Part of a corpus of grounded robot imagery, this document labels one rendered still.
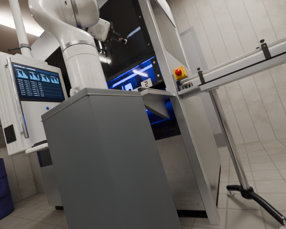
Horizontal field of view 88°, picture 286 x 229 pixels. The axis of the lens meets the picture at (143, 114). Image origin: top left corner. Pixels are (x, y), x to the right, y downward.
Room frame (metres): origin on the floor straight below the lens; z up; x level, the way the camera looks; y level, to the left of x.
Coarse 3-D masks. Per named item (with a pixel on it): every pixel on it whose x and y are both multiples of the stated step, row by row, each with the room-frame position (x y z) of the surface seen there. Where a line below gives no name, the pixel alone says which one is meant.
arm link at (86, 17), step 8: (72, 0) 0.47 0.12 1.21; (80, 0) 0.47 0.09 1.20; (88, 0) 0.48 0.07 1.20; (80, 8) 0.48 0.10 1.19; (88, 8) 0.49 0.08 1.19; (96, 8) 0.51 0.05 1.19; (80, 16) 0.50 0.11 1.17; (88, 16) 0.51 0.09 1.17; (96, 16) 0.53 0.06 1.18; (80, 24) 0.53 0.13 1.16; (88, 24) 0.54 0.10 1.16
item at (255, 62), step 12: (264, 48) 0.81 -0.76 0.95; (276, 48) 0.79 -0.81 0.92; (240, 60) 0.95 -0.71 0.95; (252, 60) 0.85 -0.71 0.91; (264, 60) 0.83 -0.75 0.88; (276, 60) 0.80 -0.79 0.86; (204, 72) 1.00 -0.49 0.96; (216, 72) 0.95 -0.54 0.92; (228, 72) 0.92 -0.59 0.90; (240, 72) 0.89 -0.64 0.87; (252, 72) 0.86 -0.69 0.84; (192, 84) 1.03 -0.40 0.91; (204, 84) 0.99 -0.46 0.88; (216, 84) 0.96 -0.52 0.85
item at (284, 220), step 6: (228, 186) 1.22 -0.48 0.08; (234, 186) 1.13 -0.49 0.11; (240, 186) 1.08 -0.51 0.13; (228, 192) 1.27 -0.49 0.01; (240, 192) 1.05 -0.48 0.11; (246, 192) 1.00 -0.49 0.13; (252, 192) 0.98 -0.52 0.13; (246, 198) 1.01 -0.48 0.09; (252, 198) 0.96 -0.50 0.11; (258, 198) 0.93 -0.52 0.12; (264, 204) 0.89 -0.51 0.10; (270, 204) 0.89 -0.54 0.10; (270, 210) 0.86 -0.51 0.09; (276, 210) 0.85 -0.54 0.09; (276, 216) 0.83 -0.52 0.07; (282, 216) 0.82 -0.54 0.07; (282, 222) 0.81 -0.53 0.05; (282, 228) 0.83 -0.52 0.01
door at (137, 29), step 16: (112, 0) 1.12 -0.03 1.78; (128, 0) 1.06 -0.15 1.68; (112, 16) 1.14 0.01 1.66; (128, 16) 1.08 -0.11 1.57; (128, 32) 1.10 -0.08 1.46; (112, 48) 1.19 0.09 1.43; (128, 48) 1.12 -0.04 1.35; (144, 48) 1.05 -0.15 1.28; (112, 64) 1.21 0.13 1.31; (128, 64) 1.14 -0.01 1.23
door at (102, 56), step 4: (96, 40) 1.26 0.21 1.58; (96, 44) 1.26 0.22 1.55; (100, 56) 1.26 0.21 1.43; (104, 56) 1.24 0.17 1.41; (100, 60) 1.27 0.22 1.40; (104, 60) 1.24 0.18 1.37; (104, 64) 1.25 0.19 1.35; (104, 68) 1.26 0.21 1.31; (108, 68) 1.24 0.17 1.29; (104, 72) 1.26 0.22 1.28; (108, 72) 1.24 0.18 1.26; (104, 76) 1.27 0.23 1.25; (108, 76) 1.25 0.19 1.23
